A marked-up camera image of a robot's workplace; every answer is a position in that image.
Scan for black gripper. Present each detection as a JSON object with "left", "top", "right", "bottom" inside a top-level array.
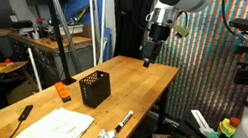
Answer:
[{"left": 136, "top": 20, "right": 178, "bottom": 69}]

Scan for black perforated box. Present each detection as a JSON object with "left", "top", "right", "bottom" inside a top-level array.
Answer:
[{"left": 77, "top": 68, "right": 115, "bottom": 111}]

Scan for black curtain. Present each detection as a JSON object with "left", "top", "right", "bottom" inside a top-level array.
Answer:
[{"left": 103, "top": 0, "right": 176, "bottom": 64}]

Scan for colourful striped backdrop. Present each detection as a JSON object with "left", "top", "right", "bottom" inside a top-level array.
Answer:
[{"left": 132, "top": 0, "right": 248, "bottom": 138}]

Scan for black marker white label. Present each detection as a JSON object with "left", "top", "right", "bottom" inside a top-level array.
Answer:
[{"left": 111, "top": 109, "right": 137, "bottom": 133}]

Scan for white plastic bin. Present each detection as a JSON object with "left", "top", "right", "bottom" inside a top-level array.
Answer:
[{"left": 58, "top": 22, "right": 85, "bottom": 37}]

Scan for grey aluminium pole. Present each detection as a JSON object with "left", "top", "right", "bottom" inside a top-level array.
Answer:
[{"left": 51, "top": 0, "right": 83, "bottom": 77}]

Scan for black pole with base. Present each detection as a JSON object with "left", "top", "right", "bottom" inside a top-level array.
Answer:
[{"left": 47, "top": 0, "right": 78, "bottom": 87}]

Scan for crumpled silver foil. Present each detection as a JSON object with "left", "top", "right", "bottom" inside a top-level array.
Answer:
[{"left": 95, "top": 126, "right": 119, "bottom": 138}]

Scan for orange block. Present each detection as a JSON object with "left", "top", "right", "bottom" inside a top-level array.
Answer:
[{"left": 53, "top": 79, "right": 73, "bottom": 104}]

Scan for wooden workbench grey cabinet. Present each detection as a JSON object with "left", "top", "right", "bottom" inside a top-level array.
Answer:
[{"left": 7, "top": 18, "right": 99, "bottom": 93}]

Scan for yellow red emergency stop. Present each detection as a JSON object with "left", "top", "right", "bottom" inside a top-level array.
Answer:
[{"left": 215, "top": 114, "right": 245, "bottom": 138}]

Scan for short white pole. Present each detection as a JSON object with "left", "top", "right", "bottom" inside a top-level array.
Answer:
[{"left": 26, "top": 46, "right": 43, "bottom": 93}]

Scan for black case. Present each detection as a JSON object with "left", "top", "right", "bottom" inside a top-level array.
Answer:
[{"left": 10, "top": 18, "right": 34, "bottom": 31}]

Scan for flat black device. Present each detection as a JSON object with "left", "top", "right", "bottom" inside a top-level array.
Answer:
[{"left": 16, "top": 104, "right": 36, "bottom": 123}]

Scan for orange yellow items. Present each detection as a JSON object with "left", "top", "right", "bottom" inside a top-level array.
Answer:
[{"left": 0, "top": 56, "right": 16, "bottom": 72}]

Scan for round wooden stool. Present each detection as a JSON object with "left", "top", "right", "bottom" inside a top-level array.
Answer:
[{"left": 0, "top": 56, "right": 35, "bottom": 98}]

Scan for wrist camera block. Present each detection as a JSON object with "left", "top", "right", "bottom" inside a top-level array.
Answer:
[{"left": 171, "top": 22, "right": 192, "bottom": 40}]

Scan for white plastic bracket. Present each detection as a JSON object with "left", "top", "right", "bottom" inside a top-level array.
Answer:
[{"left": 190, "top": 106, "right": 220, "bottom": 138}]

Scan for black exterior camera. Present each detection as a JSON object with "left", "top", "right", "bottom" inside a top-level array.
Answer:
[{"left": 227, "top": 16, "right": 248, "bottom": 37}]

